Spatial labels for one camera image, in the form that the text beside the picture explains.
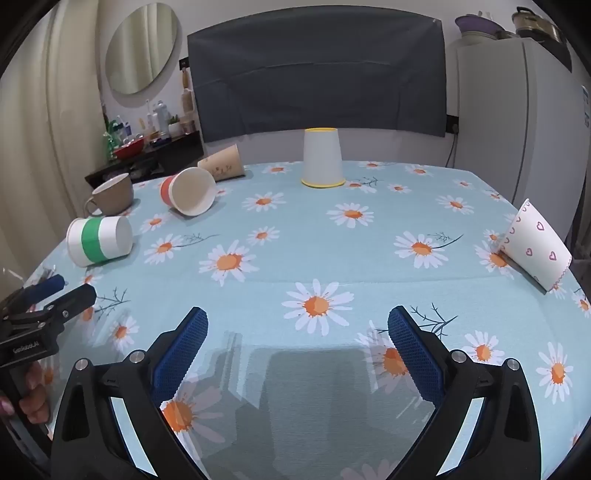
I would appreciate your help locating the oval wall mirror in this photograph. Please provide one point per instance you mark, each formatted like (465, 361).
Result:
(142, 50)

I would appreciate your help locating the black side table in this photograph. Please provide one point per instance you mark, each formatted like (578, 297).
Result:
(175, 154)

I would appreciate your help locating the small potted plant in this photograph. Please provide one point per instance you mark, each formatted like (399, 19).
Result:
(174, 125)

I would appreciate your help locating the white bottle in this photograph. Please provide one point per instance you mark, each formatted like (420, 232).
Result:
(160, 117)

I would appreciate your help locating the dark grey cloth cover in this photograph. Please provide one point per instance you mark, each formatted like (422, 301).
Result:
(318, 74)

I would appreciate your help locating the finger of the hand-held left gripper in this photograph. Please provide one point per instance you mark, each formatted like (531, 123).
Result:
(76, 299)
(44, 286)

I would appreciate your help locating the wall power socket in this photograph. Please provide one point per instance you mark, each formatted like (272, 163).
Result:
(453, 124)

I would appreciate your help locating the brown paper cup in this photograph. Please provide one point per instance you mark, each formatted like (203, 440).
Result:
(224, 162)

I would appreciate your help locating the green banded paper cup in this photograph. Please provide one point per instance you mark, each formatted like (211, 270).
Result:
(99, 240)

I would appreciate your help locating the green plastic bottle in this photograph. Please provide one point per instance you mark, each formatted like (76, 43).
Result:
(110, 138)

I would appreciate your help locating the red bowl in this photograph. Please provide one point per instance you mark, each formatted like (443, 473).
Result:
(129, 148)

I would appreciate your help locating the brown ceramic mug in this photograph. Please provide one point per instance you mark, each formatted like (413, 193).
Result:
(113, 196)

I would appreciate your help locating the purple bowl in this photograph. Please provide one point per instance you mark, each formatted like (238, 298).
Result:
(475, 24)

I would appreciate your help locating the person's left hand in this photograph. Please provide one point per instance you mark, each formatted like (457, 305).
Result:
(34, 394)

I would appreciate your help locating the daisy print blue tablecloth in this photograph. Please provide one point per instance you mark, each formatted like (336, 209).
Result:
(300, 240)

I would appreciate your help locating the orange banded paper cup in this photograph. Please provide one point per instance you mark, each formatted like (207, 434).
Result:
(191, 191)

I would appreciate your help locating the white refrigerator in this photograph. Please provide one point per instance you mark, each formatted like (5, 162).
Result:
(517, 120)

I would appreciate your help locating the beige curtain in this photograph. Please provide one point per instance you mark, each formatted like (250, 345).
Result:
(46, 138)

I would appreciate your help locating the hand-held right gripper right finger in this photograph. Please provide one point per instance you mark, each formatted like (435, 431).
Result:
(415, 355)

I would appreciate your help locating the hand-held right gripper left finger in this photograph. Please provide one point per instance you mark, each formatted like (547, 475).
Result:
(184, 350)

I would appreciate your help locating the heart print paper cup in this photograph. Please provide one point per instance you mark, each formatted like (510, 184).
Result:
(538, 244)

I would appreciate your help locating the metal cooking pot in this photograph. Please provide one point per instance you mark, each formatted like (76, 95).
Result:
(535, 23)

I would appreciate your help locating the white cup with yellow rim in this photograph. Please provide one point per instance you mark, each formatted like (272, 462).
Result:
(322, 157)

